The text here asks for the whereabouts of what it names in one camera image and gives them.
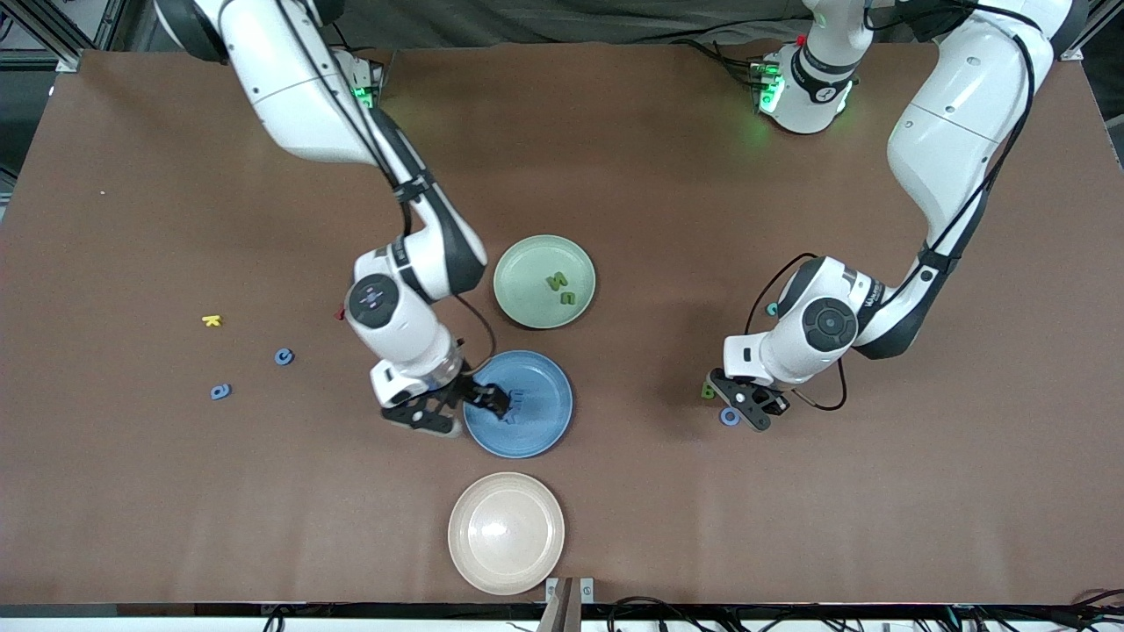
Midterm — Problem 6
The black arm base cable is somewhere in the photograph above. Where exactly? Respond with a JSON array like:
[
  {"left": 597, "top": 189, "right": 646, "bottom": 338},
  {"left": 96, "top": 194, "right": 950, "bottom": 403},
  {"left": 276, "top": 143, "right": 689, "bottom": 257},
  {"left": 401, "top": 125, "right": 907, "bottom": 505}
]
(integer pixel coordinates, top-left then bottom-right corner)
[{"left": 672, "top": 35, "right": 767, "bottom": 89}]

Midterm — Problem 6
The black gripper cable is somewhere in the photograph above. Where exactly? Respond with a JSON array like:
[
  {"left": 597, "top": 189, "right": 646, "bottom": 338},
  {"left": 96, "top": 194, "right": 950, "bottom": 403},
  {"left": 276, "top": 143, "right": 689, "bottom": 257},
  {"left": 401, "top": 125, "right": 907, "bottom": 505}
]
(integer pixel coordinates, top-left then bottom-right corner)
[
  {"left": 452, "top": 292, "right": 498, "bottom": 374},
  {"left": 745, "top": 253, "right": 822, "bottom": 339}
]

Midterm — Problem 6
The aluminium frame profile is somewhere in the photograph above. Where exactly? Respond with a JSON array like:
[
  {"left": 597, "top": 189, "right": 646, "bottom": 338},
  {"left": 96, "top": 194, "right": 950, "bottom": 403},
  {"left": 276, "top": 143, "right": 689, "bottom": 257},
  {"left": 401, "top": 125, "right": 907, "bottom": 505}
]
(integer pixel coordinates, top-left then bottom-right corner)
[
  {"left": 1054, "top": 0, "right": 1124, "bottom": 62},
  {"left": 0, "top": 0, "right": 133, "bottom": 73}
]

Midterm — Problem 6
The blue plate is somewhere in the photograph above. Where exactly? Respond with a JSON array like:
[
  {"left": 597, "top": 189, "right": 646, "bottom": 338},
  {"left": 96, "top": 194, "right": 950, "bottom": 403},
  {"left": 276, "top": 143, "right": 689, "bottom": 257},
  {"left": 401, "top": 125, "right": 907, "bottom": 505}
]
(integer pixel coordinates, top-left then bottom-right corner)
[{"left": 463, "top": 350, "right": 574, "bottom": 460}]

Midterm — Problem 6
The aluminium camera post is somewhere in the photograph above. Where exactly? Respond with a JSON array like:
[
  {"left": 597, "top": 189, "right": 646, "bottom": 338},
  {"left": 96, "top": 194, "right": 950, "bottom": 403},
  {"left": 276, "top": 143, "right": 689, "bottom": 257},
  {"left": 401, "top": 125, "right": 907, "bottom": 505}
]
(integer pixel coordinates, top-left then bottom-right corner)
[{"left": 536, "top": 577, "right": 596, "bottom": 632}]

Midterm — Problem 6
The green plate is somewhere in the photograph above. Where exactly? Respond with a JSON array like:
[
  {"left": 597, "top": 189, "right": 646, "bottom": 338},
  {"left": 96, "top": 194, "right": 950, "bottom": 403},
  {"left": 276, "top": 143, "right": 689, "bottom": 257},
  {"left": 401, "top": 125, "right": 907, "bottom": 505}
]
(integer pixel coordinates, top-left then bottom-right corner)
[{"left": 493, "top": 234, "right": 597, "bottom": 331}]

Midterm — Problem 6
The grey fabric sheet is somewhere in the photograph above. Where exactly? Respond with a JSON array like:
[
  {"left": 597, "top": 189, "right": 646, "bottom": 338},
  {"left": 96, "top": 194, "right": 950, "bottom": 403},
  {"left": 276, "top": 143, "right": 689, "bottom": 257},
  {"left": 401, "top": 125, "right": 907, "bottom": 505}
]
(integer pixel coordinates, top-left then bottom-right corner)
[{"left": 338, "top": 0, "right": 813, "bottom": 47}]

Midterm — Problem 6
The beige plate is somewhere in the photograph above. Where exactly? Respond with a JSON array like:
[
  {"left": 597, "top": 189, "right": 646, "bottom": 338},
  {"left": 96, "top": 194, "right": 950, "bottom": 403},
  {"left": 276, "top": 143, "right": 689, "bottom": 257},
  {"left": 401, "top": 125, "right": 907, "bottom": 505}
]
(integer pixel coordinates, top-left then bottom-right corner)
[{"left": 447, "top": 472, "right": 566, "bottom": 597}]

